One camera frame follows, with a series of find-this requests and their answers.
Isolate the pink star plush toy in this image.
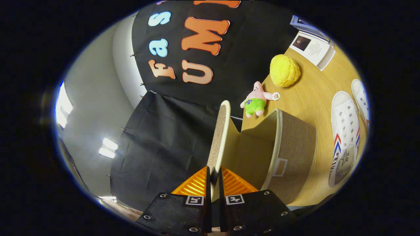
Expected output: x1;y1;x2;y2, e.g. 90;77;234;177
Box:
240;81;280;118

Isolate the white portrait cover book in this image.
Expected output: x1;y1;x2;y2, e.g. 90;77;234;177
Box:
289;31;336;71

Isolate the white striped canvas shoe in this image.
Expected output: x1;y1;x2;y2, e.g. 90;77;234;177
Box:
351;79;371;131
328;91;360;188

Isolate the yellow round plush cushion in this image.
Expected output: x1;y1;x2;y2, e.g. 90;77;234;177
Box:
270;54;301;88

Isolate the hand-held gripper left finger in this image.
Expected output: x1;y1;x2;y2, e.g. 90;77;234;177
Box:
136;166;212;234

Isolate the ceiling light panel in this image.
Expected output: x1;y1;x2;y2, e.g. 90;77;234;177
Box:
98;138;118;159
55;81;73;129

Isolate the blue cover book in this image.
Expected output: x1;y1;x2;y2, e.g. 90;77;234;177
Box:
290;15;328;40

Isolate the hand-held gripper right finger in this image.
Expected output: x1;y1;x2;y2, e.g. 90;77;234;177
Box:
219;167;296;235

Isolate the beige fabric storage box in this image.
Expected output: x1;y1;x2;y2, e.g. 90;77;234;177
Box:
207;100;318;206

